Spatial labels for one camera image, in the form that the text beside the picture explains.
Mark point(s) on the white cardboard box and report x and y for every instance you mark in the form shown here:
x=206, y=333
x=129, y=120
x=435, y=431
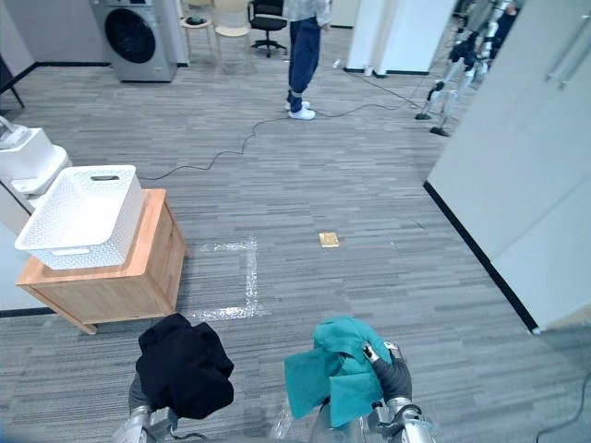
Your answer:
x=25, y=154

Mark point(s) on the white plastic laundry basket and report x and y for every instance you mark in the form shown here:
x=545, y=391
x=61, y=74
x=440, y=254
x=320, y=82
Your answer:
x=78, y=217

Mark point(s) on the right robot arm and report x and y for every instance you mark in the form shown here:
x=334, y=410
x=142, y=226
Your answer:
x=406, y=422

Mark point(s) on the white wardrobe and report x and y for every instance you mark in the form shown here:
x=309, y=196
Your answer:
x=531, y=161

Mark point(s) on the beige wooden chair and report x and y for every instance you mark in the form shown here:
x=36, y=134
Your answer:
x=232, y=30

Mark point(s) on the black office chair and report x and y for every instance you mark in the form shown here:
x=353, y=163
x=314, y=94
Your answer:
x=268, y=20

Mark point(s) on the silver humanoid robot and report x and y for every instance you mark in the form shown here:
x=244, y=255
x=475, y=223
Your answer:
x=454, y=69

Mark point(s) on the dark item on stool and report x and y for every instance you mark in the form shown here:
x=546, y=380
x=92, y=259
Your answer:
x=194, y=20

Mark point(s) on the person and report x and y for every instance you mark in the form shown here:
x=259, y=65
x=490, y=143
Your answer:
x=304, y=51

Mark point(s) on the light wooden stool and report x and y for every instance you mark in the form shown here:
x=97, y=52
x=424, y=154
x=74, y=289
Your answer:
x=197, y=32

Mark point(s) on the white partition pillar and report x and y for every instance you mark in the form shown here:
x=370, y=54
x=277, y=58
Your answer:
x=397, y=32

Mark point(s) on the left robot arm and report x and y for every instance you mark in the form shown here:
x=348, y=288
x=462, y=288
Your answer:
x=138, y=427

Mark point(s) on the white rounded appliance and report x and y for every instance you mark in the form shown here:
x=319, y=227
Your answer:
x=51, y=166

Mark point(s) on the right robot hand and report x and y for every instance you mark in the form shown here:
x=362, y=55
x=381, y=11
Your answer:
x=392, y=376

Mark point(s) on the black stand leg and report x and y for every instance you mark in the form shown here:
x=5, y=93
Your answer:
x=11, y=83

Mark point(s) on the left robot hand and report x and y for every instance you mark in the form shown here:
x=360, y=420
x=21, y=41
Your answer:
x=138, y=394

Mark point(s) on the teal cloth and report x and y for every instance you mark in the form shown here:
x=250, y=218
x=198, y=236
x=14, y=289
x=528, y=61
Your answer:
x=318, y=378

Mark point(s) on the black cloth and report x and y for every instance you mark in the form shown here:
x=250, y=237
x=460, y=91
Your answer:
x=184, y=364

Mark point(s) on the silver front-load washing machine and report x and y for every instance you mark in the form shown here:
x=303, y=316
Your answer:
x=138, y=41

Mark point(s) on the brass floor plate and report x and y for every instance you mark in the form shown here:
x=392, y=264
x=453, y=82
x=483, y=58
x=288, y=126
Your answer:
x=329, y=240

